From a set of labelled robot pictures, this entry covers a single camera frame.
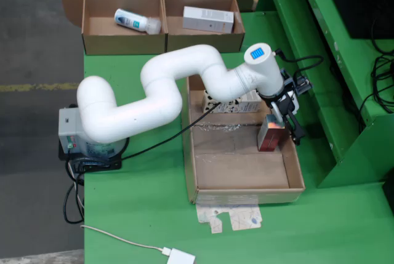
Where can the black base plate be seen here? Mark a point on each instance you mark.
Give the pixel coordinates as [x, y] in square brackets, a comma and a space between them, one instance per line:
[101, 165]

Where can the black camera box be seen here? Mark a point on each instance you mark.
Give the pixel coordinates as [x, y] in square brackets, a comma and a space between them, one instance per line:
[303, 85]

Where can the green metal cabinet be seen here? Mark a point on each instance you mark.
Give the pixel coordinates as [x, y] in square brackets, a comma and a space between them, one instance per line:
[295, 30]

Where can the white blue plastic bottle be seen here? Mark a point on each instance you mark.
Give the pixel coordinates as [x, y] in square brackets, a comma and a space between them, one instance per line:
[129, 21]

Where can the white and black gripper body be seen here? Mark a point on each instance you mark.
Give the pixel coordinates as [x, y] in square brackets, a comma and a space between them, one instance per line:
[283, 102]

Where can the shallow cardboard tray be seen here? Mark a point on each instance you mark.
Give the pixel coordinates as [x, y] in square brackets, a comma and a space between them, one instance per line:
[240, 168]

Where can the holographic silver red carton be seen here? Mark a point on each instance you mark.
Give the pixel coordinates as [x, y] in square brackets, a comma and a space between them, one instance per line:
[269, 138]

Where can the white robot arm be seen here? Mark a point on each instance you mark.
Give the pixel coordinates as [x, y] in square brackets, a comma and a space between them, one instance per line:
[160, 91]

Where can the cow print carton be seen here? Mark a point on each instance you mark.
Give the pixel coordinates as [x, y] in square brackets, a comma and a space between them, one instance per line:
[246, 107]

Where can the open brown cardboard box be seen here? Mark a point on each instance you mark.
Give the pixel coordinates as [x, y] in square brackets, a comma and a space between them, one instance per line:
[200, 42]
[123, 44]

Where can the flattened printed carton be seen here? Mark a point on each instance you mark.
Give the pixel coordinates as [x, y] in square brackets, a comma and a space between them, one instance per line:
[243, 218]

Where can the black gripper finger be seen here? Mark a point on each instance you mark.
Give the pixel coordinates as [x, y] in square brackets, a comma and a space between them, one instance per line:
[287, 121]
[297, 131]

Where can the grey robot base unit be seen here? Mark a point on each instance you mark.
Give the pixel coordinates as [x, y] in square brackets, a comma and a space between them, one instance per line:
[69, 128]

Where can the white power adapter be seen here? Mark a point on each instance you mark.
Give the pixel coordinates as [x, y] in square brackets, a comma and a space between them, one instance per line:
[181, 258]

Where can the long white carton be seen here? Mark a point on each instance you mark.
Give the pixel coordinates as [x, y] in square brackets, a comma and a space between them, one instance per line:
[206, 19]

